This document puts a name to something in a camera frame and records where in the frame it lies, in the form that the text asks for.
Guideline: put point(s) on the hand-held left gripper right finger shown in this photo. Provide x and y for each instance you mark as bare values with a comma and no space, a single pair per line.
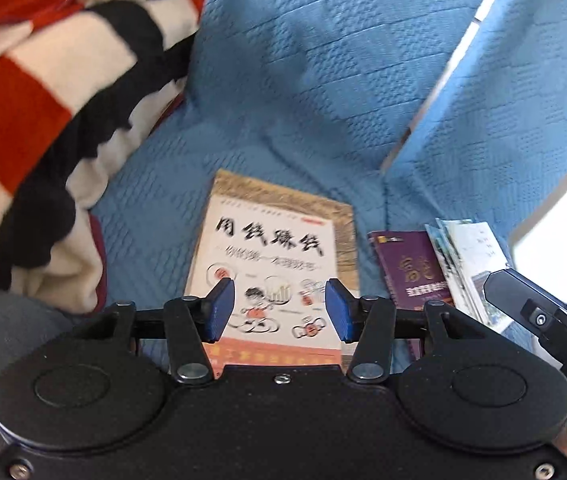
339,310

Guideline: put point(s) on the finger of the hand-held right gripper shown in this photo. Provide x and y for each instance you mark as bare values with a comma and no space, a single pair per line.
508,290

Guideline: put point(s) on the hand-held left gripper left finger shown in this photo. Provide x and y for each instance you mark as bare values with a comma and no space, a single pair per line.
219,310

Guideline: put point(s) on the purple cover book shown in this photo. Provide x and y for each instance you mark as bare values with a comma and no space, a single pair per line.
408,270

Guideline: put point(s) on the blue textured sofa seat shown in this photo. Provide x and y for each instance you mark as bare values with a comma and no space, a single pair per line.
288,85
513,125

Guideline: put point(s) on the red black striped fleece blanket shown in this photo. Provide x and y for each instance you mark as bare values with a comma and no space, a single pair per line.
38,85

